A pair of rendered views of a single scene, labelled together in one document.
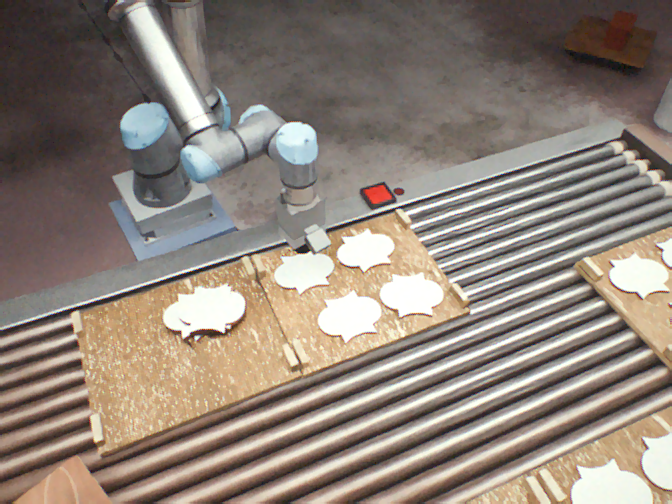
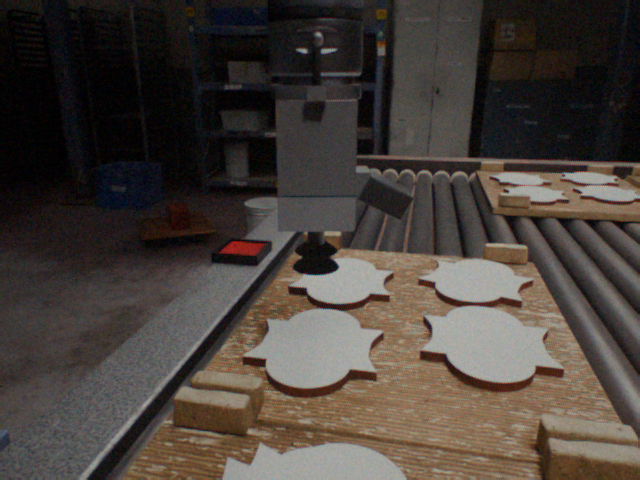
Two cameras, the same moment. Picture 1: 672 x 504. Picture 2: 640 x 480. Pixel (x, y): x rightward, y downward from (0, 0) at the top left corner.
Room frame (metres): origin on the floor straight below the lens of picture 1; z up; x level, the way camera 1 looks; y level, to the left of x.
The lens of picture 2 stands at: (0.64, 0.42, 1.20)
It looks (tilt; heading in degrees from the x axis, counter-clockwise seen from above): 18 degrees down; 306
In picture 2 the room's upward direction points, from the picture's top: straight up
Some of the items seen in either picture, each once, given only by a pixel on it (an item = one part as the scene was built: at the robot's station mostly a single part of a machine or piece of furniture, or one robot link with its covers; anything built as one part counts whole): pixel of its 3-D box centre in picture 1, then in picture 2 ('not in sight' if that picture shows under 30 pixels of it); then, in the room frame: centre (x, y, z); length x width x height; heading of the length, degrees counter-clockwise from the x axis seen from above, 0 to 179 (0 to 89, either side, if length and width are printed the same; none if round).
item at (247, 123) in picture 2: not in sight; (245, 119); (4.37, -3.38, 0.74); 0.44 x 0.36 x 0.20; 18
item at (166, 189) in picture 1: (159, 174); not in sight; (1.16, 0.46, 1.01); 0.15 x 0.15 x 0.10
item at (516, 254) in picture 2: (459, 294); (505, 253); (0.82, -0.28, 0.95); 0.06 x 0.02 x 0.03; 24
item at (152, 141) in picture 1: (151, 136); not in sight; (1.16, 0.45, 1.13); 0.13 x 0.12 x 0.14; 129
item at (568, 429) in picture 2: (300, 354); (585, 441); (0.66, 0.07, 0.95); 0.06 x 0.02 x 0.03; 24
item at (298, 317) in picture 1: (356, 285); (403, 320); (0.86, -0.05, 0.93); 0.41 x 0.35 x 0.02; 114
